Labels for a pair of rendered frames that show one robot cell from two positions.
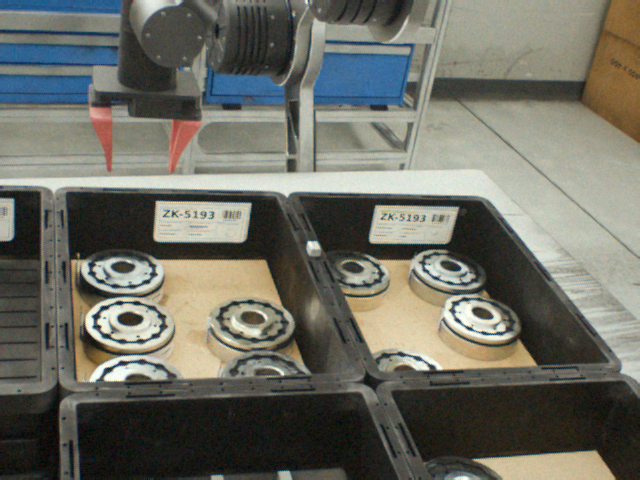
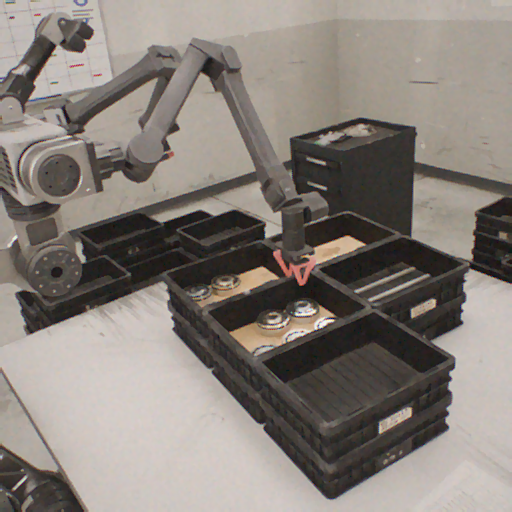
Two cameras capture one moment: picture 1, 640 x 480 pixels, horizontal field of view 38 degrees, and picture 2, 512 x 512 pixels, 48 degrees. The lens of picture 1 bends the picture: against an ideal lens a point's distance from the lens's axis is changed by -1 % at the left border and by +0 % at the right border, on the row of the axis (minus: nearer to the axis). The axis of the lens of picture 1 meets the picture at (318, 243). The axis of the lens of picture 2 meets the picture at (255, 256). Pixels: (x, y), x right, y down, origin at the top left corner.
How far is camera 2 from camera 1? 193 cm
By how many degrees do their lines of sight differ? 85
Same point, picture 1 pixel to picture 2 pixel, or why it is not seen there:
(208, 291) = (248, 344)
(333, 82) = not seen: outside the picture
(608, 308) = (129, 299)
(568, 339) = (241, 256)
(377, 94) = not seen: outside the picture
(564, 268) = (100, 312)
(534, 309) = (221, 267)
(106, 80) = (304, 250)
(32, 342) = (321, 369)
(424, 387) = not seen: hidden behind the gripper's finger
